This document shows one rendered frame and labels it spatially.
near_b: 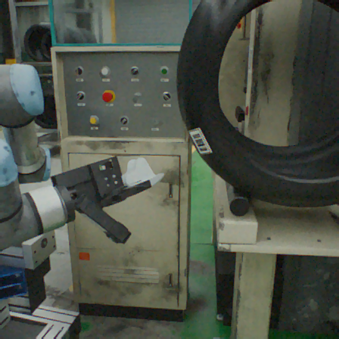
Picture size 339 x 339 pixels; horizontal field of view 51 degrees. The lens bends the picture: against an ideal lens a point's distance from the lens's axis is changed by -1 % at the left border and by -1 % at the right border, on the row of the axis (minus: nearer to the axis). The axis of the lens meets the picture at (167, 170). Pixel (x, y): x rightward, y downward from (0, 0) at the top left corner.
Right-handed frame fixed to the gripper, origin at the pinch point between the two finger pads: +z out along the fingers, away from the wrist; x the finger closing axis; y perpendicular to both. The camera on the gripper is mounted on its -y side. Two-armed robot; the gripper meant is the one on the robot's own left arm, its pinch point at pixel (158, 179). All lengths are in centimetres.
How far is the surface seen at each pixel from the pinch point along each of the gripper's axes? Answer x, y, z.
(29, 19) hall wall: 1039, 476, 308
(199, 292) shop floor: 102, -78, 59
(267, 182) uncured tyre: -7.2, -8.2, 21.3
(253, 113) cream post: 18, 7, 49
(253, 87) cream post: 15, 14, 50
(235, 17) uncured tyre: -13.5, 25.5, 19.1
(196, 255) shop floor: 132, -71, 82
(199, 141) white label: 0.3, 4.5, 12.6
